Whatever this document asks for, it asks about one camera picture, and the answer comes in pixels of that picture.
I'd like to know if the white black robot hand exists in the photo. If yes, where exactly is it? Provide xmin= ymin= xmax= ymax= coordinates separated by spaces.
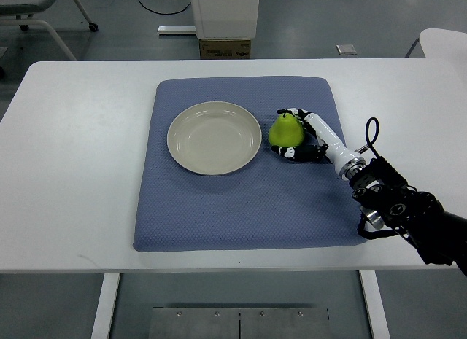
xmin=270 ymin=108 xmax=366 ymax=180

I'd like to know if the green pear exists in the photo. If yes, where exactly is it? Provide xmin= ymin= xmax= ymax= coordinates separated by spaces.
xmin=268 ymin=113 xmax=305 ymax=147

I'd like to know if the small grey floor plate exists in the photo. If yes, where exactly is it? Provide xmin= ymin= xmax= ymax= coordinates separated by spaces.
xmin=336 ymin=44 xmax=358 ymax=56

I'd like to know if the beige round plate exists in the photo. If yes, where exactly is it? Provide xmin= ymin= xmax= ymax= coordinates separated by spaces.
xmin=167 ymin=101 xmax=262 ymax=176

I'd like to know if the blue textured mat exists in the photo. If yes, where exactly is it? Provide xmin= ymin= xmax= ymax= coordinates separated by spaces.
xmin=134 ymin=77 xmax=363 ymax=252

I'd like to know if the cardboard box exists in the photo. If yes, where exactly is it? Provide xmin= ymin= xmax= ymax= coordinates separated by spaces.
xmin=199 ymin=39 xmax=251 ymax=60

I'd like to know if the right white table leg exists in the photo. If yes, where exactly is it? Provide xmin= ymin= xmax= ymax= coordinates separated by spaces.
xmin=358 ymin=270 xmax=390 ymax=339

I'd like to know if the white table leg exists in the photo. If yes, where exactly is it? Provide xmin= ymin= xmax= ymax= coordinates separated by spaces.
xmin=358 ymin=270 xmax=390 ymax=339
xmin=90 ymin=273 xmax=120 ymax=339

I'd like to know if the white chair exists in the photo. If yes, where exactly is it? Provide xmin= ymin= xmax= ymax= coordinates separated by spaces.
xmin=405 ymin=28 xmax=466 ymax=61

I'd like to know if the left white table leg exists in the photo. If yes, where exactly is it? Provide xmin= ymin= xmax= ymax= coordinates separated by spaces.
xmin=90 ymin=273 xmax=120 ymax=339

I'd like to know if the white pedestal column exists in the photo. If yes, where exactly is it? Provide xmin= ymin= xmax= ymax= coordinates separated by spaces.
xmin=190 ymin=0 xmax=260 ymax=40

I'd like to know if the silver floor rail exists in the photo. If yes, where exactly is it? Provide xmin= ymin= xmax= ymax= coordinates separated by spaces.
xmin=158 ymin=26 xmax=196 ymax=36

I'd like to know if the black floor cable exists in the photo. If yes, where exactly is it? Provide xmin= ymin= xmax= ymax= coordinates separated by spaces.
xmin=136 ymin=0 xmax=192 ymax=15

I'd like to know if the white rolling cart frame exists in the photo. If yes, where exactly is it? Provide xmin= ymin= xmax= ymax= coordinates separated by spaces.
xmin=1 ymin=0 xmax=77 ymax=61

